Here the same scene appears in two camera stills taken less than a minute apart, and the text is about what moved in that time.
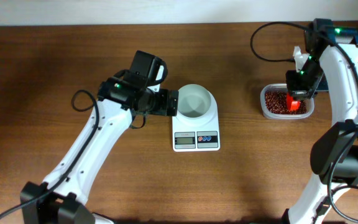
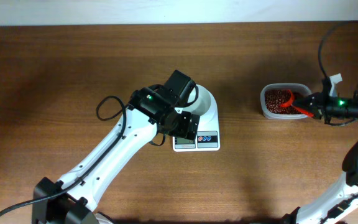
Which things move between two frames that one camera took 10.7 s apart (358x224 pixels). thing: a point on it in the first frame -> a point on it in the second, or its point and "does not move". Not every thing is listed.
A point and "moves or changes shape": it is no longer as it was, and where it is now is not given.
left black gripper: [163, 108] -> [184, 132]
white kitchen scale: [197, 135] does not move
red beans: [276, 102] does not move
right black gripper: [293, 87] -> [319, 100]
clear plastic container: [310, 104] does not move
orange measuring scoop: [292, 105] moves or changes shape
